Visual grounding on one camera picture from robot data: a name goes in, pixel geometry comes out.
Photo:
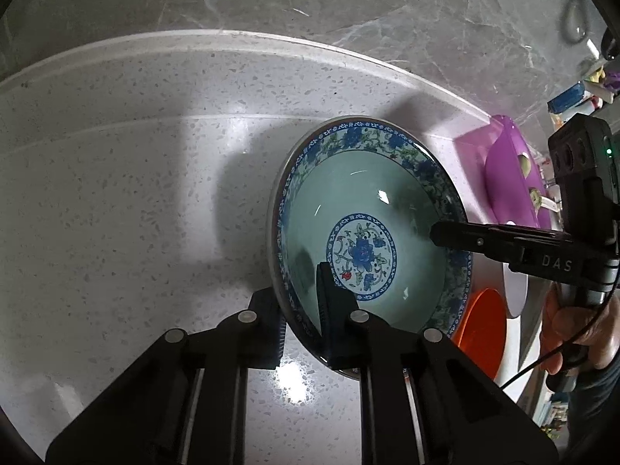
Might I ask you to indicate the blue patterned ceramic bowl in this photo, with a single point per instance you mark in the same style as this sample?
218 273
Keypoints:
368 189

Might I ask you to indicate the white spoon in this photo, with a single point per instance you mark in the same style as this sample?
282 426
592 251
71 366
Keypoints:
551 205

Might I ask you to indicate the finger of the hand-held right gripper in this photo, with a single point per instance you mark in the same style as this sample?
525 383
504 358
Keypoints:
465 236

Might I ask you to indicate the purple plastic bowl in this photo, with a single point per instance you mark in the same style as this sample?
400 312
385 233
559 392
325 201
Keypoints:
503 164

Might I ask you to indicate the green vegetable stem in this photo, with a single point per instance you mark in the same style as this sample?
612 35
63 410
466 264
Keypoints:
535 198
523 163

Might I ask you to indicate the orange plastic bowl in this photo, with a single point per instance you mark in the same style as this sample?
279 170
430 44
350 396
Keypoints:
482 334

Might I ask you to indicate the blue cup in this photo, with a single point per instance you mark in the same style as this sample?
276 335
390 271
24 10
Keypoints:
566 98

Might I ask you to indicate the white bowl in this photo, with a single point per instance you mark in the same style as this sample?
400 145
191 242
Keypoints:
514 290

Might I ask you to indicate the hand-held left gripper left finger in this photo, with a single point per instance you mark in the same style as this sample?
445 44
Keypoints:
261 339

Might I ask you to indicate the person's right forearm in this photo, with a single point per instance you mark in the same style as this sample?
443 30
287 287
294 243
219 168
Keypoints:
600 407

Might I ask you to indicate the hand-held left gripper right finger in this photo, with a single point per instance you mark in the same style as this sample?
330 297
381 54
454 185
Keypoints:
334 310

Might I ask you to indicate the person's right hand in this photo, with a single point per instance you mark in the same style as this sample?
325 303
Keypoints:
581 334

